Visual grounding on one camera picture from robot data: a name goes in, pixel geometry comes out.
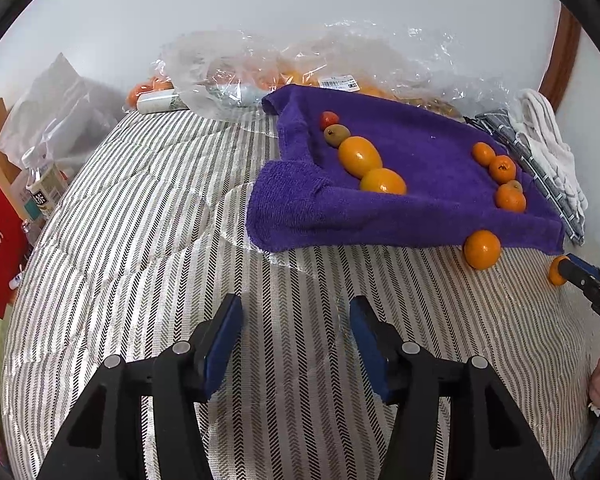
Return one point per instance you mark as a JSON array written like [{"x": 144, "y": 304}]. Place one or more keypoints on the striped quilt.
[{"x": 151, "y": 236}]

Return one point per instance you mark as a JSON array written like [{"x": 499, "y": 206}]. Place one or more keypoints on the orange tangerine with stem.
[{"x": 502, "y": 169}]

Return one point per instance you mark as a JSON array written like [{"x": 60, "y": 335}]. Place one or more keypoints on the brown wooden door frame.
[{"x": 562, "y": 58}]

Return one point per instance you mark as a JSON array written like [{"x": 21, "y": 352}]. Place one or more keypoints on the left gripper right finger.
[{"x": 489, "y": 437}]

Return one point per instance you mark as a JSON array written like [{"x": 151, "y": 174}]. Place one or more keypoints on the oval orange fruit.
[{"x": 358, "y": 156}]

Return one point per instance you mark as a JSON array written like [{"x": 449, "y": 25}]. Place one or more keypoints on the grey checked folded cloth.
[{"x": 496, "y": 124}]

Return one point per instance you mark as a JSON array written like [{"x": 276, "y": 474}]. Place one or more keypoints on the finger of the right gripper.
[
  {"x": 585, "y": 264},
  {"x": 584, "y": 281}
]

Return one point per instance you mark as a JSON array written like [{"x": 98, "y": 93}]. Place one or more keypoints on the white roll of bags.
[{"x": 160, "y": 102}]

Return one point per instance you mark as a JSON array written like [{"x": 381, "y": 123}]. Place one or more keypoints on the white striped towel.
[{"x": 534, "y": 121}]

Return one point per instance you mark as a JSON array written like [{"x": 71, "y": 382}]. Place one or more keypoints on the small green-brown fruit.
[{"x": 335, "y": 134}]

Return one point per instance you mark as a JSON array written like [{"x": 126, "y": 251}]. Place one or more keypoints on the crumpled clear bag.
[{"x": 63, "y": 114}]

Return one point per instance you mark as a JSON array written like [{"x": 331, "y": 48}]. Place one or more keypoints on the big blemished orange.
[{"x": 509, "y": 198}]

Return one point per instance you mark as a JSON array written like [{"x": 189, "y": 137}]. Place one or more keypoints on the clear plastic fruit bag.
[{"x": 223, "y": 72}]

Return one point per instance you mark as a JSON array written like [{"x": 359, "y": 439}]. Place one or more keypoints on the clear plastic bag left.
[{"x": 158, "y": 81}]

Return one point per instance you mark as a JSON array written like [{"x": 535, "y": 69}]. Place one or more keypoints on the small red fruit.
[{"x": 328, "y": 118}]

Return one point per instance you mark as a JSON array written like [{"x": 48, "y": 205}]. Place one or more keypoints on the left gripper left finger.
[{"x": 101, "y": 438}]

